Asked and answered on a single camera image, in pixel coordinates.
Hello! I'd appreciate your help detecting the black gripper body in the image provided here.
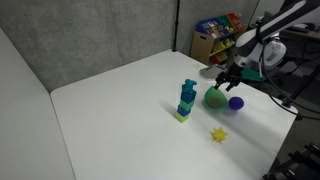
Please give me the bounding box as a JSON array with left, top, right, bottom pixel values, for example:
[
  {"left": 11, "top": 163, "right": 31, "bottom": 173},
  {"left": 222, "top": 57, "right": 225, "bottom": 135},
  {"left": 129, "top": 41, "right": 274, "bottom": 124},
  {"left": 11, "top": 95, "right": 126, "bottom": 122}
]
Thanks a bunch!
[{"left": 216, "top": 63, "right": 243, "bottom": 83}]

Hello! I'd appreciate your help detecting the green bowl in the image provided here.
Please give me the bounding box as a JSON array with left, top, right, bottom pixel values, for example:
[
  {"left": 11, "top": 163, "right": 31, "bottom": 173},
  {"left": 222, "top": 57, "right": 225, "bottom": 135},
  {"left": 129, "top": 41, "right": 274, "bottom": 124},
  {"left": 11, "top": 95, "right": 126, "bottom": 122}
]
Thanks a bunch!
[{"left": 204, "top": 86, "right": 227, "bottom": 109}]

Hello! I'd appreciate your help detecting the yellow spiky toy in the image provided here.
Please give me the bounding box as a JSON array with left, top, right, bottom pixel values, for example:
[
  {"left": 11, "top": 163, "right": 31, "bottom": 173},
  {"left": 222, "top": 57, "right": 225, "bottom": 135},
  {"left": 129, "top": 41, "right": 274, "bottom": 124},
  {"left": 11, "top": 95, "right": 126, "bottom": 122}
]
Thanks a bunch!
[{"left": 211, "top": 127, "right": 228, "bottom": 143}]

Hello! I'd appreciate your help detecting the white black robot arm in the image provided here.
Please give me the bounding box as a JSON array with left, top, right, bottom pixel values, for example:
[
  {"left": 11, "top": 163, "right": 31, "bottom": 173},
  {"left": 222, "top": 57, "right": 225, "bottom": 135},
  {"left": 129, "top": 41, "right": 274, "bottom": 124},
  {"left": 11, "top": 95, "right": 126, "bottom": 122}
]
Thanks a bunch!
[{"left": 214, "top": 0, "right": 320, "bottom": 91}]

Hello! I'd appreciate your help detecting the stacked toy block tower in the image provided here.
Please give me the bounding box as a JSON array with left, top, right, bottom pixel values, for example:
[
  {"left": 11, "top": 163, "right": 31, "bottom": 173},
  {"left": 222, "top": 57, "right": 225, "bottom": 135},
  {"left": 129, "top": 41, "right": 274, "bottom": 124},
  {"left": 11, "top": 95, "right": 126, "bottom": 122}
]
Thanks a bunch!
[{"left": 175, "top": 79, "right": 197, "bottom": 123}]

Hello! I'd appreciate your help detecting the toy storage shelf with bins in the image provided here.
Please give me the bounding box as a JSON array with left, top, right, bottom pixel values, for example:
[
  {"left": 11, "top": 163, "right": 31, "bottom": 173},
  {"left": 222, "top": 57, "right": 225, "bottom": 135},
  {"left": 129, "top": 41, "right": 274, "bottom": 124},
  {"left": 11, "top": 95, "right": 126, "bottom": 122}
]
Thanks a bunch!
[{"left": 190, "top": 13, "right": 247, "bottom": 66}]

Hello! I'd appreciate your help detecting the grey flat pad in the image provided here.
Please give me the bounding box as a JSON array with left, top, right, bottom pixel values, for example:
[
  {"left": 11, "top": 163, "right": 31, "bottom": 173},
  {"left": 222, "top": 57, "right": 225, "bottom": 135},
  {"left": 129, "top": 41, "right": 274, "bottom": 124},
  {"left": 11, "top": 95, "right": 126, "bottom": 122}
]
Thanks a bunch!
[{"left": 199, "top": 65, "right": 225, "bottom": 80}]

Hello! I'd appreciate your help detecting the purple spiky ball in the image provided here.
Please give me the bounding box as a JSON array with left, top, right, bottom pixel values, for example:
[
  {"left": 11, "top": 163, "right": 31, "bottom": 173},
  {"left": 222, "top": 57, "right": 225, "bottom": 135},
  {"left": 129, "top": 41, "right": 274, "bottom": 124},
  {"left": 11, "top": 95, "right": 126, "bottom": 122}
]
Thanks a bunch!
[{"left": 229, "top": 97, "right": 244, "bottom": 110}]

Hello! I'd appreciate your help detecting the black vertical pole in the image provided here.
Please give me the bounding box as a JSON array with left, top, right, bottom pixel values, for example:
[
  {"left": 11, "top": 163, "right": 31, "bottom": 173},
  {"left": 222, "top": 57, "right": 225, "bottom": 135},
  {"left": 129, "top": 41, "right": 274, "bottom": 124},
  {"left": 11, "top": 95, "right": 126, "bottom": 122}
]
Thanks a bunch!
[{"left": 172, "top": 0, "right": 181, "bottom": 52}]

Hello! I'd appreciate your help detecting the black stand at corner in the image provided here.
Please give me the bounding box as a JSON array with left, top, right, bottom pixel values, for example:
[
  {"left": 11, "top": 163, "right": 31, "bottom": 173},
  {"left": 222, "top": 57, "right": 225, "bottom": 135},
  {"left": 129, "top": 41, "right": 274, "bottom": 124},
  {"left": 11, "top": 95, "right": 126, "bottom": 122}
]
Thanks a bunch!
[{"left": 262, "top": 143, "right": 320, "bottom": 180}]

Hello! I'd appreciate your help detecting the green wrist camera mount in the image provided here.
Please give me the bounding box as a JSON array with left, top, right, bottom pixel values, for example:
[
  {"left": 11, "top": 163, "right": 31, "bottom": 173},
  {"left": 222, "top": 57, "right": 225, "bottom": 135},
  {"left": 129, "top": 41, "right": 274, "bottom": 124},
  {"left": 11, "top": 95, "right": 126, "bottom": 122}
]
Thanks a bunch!
[{"left": 241, "top": 68, "right": 265, "bottom": 82}]

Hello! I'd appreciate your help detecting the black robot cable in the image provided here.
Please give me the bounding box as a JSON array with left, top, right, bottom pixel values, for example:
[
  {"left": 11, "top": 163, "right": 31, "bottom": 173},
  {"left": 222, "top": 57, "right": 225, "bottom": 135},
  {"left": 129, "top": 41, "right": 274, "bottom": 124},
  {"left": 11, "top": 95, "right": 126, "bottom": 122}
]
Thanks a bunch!
[{"left": 255, "top": 19, "right": 320, "bottom": 122}]

